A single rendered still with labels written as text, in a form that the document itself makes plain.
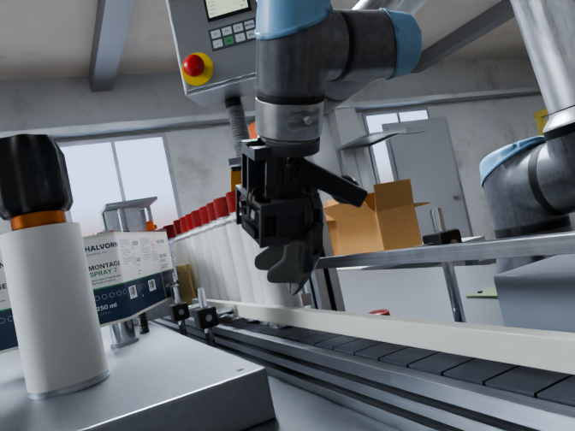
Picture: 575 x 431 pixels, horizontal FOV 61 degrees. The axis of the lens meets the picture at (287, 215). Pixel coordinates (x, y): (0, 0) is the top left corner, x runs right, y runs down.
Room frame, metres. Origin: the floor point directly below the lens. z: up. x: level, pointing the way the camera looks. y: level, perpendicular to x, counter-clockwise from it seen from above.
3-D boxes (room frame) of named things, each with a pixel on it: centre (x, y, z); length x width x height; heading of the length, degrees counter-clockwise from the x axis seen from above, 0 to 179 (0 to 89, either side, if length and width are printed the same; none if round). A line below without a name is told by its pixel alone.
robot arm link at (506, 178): (0.82, -0.40, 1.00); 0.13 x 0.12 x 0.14; 27
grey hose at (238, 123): (0.96, 0.06, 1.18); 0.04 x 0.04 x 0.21
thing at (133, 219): (1.11, 0.35, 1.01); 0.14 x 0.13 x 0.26; 26
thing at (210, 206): (0.88, 0.12, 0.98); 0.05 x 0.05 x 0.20
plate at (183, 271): (1.03, 0.24, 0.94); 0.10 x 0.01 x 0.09; 26
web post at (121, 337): (0.81, 0.31, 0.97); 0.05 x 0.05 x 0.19
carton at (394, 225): (2.63, -0.46, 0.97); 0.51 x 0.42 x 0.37; 121
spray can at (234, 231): (0.77, 0.07, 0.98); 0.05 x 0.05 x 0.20
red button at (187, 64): (0.85, 0.11, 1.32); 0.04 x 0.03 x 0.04; 81
